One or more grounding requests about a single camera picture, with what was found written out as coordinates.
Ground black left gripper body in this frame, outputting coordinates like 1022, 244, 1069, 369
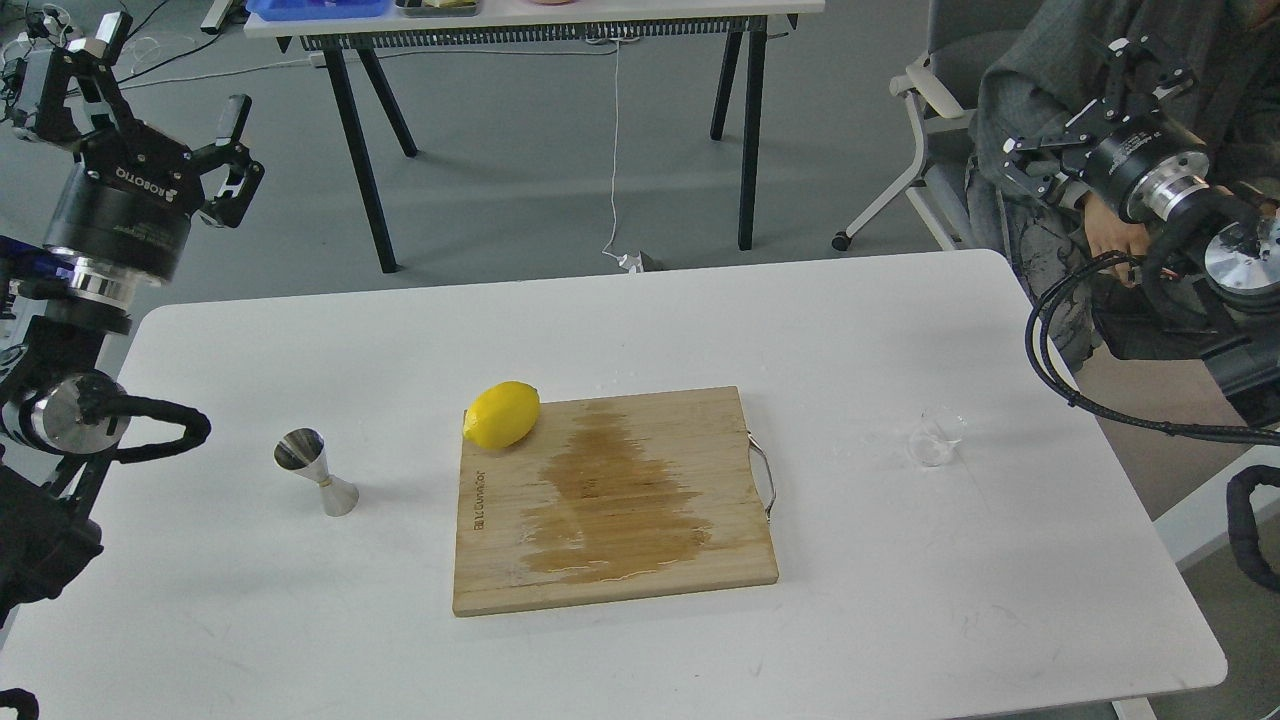
44, 126, 204, 284

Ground yellow lemon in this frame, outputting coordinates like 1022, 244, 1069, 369
462, 380, 541, 450

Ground floor cables bundle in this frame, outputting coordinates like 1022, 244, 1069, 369
0, 0, 321, 96

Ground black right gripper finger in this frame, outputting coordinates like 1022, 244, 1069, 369
1064, 35, 1197, 141
1002, 135, 1096, 209

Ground grey white office chair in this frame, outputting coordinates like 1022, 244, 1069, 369
831, 1, 1041, 251

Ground steel double jigger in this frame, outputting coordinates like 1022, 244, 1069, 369
273, 428, 360, 518

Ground white background table black legs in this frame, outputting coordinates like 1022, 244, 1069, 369
244, 0, 827, 275

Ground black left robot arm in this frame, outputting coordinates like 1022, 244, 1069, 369
1, 12, 264, 618

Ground person in grey clothes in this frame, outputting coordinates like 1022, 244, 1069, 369
965, 0, 1280, 372

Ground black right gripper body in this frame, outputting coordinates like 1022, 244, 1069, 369
1084, 115, 1210, 223

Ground dark tray with food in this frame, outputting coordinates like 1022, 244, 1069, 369
390, 0, 481, 18

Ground blue plastic tray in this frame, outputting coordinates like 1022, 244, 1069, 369
244, 0, 390, 22

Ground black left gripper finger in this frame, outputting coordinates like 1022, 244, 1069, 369
189, 94, 265, 228
67, 12, 134, 141

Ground white hanging cable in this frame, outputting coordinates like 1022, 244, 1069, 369
598, 40, 663, 274

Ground wooden cutting board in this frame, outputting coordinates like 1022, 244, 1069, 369
452, 386, 780, 618

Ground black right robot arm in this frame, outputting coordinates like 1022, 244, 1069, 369
1004, 35, 1277, 447

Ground clear glass measuring cup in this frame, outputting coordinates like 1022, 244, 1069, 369
908, 406, 968, 468

